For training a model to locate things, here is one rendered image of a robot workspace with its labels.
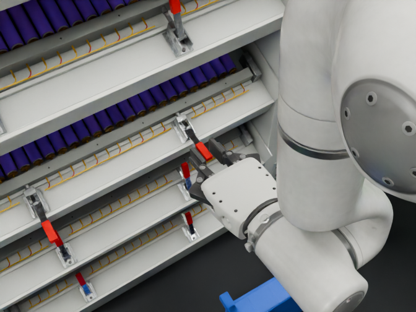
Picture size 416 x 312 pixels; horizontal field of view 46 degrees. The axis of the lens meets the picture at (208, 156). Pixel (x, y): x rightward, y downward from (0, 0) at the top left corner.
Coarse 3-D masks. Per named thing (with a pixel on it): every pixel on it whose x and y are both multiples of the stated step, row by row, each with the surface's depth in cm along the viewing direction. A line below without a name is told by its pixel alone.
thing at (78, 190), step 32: (256, 64) 88; (256, 96) 88; (160, 128) 83; (224, 128) 86; (96, 160) 79; (128, 160) 80; (160, 160) 82; (64, 192) 77; (96, 192) 77; (0, 224) 73; (32, 224) 74
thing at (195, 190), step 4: (196, 184) 74; (200, 184) 74; (192, 188) 73; (196, 188) 73; (200, 188) 74; (192, 192) 73; (196, 192) 73; (200, 192) 73; (192, 196) 73; (196, 196) 73; (200, 196) 72; (204, 196) 72; (200, 200) 73; (204, 200) 72; (208, 204) 72
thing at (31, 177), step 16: (224, 80) 85; (240, 80) 86; (192, 96) 83; (208, 96) 84; (224, 96) 85; (160, 112) 81; (176, 112) 82; (128, 128) 79; (144, 128) 80; (96, 144) 77; (112, 144) 79; (64, 160) 76; (80, 160) 77; (16, 176) 73; (32, 176) 74; (48, 176) 76; (0, 192) 72; (16, 192) 74
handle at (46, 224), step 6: (36, 204) 73; (36, 210) 73; (42, 210) 73; (42, 216) 72; (42, 222) 71; (48, 222) 71; (48, 228) 71; (48, 234) 70; (54, 234) 70; (54, 240) 70
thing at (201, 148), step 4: (184, 128) 81; (188, 128) 80; (188, 132) 81; (192, 132) 81; (192, 136) 81; (192, 140) 80; (196, 140) 80; (196, 144) 79; (200, 144) 79; (196, 148) 80; (200, 148) 79; (204, 148) 79; (200, 152) 79; (204, 152) 79; (208, 152) 79; (204, 156) 78; (208, 156) 78; (212, 156) 78; (208, 160) 78
